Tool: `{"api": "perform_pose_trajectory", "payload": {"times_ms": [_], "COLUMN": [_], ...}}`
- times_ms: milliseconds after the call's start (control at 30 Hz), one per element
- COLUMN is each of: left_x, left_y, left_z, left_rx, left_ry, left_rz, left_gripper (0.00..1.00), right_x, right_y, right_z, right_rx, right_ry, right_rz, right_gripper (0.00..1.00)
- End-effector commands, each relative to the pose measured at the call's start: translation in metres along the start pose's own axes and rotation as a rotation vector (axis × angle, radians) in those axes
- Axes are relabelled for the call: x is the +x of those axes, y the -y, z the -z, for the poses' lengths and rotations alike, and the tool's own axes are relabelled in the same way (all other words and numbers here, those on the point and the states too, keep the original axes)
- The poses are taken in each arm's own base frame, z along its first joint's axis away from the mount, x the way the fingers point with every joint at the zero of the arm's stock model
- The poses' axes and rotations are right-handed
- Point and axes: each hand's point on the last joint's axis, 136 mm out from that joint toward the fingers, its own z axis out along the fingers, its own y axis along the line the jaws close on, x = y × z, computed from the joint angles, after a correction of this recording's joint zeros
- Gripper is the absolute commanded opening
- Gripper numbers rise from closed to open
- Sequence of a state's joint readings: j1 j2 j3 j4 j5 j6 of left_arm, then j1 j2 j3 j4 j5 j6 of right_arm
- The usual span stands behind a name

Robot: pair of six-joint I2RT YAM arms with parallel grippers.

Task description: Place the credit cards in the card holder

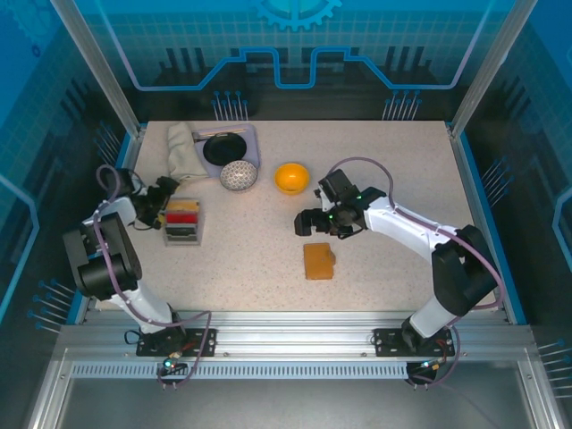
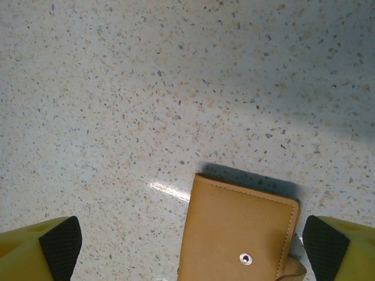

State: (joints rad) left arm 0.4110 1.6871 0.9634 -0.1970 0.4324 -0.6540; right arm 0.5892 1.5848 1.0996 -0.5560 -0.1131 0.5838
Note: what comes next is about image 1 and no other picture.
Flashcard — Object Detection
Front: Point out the red credit card stack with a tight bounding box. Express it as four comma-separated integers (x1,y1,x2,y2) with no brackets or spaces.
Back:
165,211,199,226

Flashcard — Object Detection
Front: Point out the clear acrylic card box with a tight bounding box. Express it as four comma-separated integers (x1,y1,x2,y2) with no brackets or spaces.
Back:
162,198,203,248

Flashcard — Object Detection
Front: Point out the orange leather card holder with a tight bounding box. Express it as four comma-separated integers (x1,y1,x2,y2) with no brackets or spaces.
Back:
303,241,338,282

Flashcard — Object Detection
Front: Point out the yellow plastic bowl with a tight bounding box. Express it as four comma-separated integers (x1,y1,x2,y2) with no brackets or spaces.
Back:
273,163,311,196

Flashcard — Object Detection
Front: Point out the beige folded cloth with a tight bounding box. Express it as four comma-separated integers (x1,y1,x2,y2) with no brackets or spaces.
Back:
165,122,210,182

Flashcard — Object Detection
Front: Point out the black round pan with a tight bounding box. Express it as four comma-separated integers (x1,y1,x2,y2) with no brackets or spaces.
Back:
202,132,248,164

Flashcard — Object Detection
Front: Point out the lavender plastic tray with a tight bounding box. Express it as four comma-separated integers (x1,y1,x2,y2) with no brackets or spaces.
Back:
192,123,262,173

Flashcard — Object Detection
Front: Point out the wooden chopstick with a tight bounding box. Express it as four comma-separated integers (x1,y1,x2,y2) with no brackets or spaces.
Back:
191,126,250,137

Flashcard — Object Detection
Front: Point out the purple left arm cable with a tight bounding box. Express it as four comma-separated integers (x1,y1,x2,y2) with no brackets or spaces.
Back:
92,164,214,391

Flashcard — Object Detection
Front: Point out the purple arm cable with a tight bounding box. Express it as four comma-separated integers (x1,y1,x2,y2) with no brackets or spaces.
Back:
92,164,214,391
328,156,506,391

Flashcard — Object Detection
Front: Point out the blue aluminium table side rail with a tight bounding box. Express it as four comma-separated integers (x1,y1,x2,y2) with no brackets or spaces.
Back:
446,124,528,325
66,128,148,325

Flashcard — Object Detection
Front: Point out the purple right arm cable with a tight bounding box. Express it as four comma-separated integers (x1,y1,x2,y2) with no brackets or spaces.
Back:
328,156,506,391

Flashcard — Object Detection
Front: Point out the aluminium front rail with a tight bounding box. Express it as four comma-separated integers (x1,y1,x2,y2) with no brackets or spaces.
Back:
57,310,537,359

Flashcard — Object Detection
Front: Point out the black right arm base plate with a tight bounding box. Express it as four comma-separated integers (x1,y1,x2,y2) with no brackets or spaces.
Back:
373,327,458,358

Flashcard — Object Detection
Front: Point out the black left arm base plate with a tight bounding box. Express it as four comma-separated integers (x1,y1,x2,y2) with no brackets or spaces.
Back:
136,327,218,358

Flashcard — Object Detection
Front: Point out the aluminium frame post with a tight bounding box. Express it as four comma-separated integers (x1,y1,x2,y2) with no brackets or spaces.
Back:
448,0,540,139
48,0,147,139

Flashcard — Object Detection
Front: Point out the slotted grey cable duct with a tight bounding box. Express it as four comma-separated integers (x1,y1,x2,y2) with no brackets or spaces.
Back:
71,362,410,378

